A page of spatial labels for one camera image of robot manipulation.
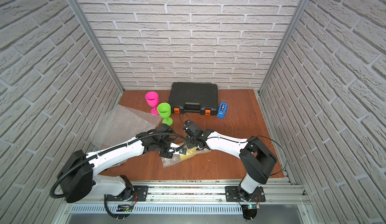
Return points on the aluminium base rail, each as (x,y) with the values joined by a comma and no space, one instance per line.
(194,197)

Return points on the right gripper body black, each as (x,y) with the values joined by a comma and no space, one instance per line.
(191,142)

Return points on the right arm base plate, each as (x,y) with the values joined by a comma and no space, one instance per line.
(236,194)

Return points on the blue tape dispenser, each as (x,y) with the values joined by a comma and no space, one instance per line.
(222,110)

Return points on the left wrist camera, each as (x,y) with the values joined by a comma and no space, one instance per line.
(177,149)

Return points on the bubble wrap sheet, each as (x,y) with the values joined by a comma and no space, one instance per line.
(177,158)

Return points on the pink plastic wine glass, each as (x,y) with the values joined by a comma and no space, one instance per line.
(152,99)

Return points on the bubble wrap stack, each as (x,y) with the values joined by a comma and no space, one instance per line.
(121,125)

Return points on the yellow plastic wine glass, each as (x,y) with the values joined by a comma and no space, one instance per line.
(190,153)

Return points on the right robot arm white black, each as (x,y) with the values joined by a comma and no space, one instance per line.
(255,156)

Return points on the black plastic tool case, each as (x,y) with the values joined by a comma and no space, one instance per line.
(190,97)

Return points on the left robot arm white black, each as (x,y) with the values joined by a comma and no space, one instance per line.
(81,174)

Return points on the green plastic wine glass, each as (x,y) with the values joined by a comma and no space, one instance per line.
(164,110)

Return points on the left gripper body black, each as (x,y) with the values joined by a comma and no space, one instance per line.
(166,148)

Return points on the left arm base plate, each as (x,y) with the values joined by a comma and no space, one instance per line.
(141,193)

